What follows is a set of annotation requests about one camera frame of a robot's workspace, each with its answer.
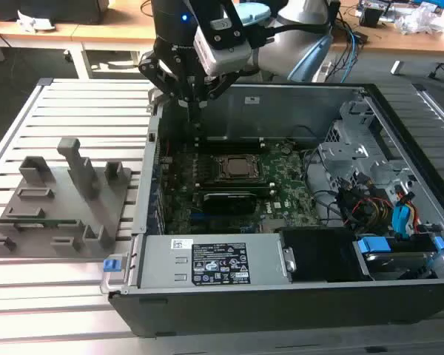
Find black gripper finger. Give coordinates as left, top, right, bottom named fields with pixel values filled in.
left=138, top=50, right=197, bottom=125
left=195, top=71, right=242, bottom=125

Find black RAM slot bank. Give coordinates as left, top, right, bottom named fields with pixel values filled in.
left=192, top=180, right=275, bottom=196
left=196, top=142, right=269, bottom=154

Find wooden desk with white legs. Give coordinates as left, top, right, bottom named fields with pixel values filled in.
left=0, top=0, right=160, bottom=79

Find CPU with silver top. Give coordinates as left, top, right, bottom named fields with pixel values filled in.
left=224, top=157, right=263, bottom=179

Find metal CPU socket cover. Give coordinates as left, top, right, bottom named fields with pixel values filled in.
left=209, top=152, right=268, bottom=186

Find black graphics card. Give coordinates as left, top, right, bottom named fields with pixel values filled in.
left=201, top=191, right=257, bottom=223

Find green motherboard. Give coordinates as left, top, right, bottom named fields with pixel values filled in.
left=158, top=136, right=319, bottom=236

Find black box on desk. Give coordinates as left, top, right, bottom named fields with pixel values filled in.
left=0, top=0, right=111, bottom=26

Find crumpled white paper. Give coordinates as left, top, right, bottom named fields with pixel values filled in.
left=16, top=9, right=57, bottom=33

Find metal drive cage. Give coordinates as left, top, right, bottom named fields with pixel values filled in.
left=317, top=98, right=420, bottom=194

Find grey parts rack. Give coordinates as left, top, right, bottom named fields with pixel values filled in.
left=0, top=137, right=135, bottom=262

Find small black device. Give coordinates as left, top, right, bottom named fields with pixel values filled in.
left=357, top=6, right=385, bottom=27

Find wooden desk with clutter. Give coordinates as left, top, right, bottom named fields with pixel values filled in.
left=331, top=0, right=444, bottom=77

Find grey power supply unit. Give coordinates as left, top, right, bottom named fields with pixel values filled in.
left=137, top=232, right=294, bottom=290

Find clear plastic wrapping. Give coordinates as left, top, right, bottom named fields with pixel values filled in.
left=393, top=2, right=444, bottom=35

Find hard disk in blue carrier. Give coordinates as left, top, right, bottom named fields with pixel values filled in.
left=352, top=235, right=444, bottom=281

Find black open PC case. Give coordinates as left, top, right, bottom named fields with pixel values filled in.
left=99, top=83, right=444, bottom=339

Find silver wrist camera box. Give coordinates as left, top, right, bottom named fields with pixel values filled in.
left=192, top=16, right=253, bottom=77

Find black internal cable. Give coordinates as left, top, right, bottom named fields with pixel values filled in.
left=302, top=146, right=343, bottom=225

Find blue hanging cable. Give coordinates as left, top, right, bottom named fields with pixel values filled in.
left=339, top=17, right=359, bottom=87

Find yellow red power wires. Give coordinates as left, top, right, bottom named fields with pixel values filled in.
left=339, top=187, right=394, bottom=231

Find blue flat data wire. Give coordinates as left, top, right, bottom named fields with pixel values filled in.
left=391, top=187, right=420, bottom=234

